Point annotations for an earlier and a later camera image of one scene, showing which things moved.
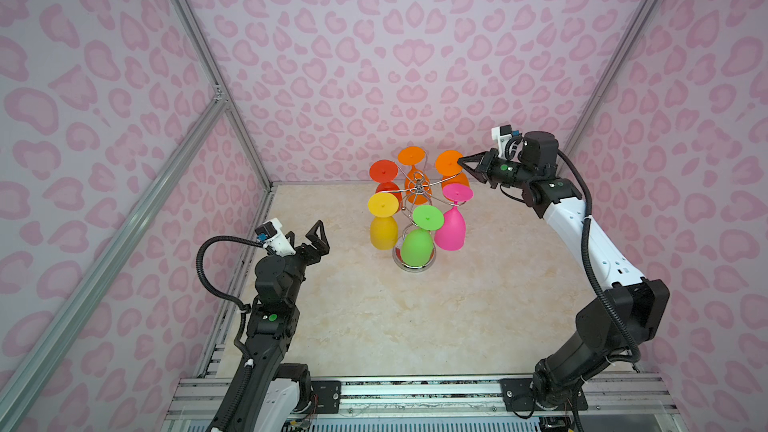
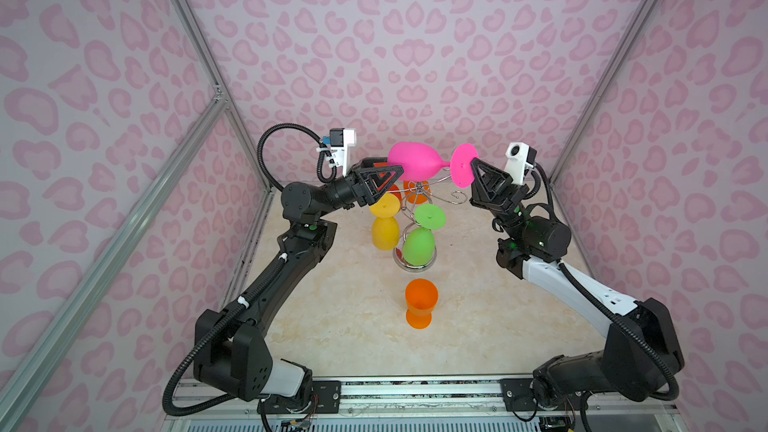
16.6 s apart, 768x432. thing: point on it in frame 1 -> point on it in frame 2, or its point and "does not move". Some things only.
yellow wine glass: x=384 y=227 does not move
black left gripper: x=317 y=247 -> x=355 y=185
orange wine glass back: x=417 y=186 does not move
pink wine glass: x=452 y=235 -> x=421 y=161
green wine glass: x=417 y=243 does not move
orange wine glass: x=447 y=163 -> x=421 y=298
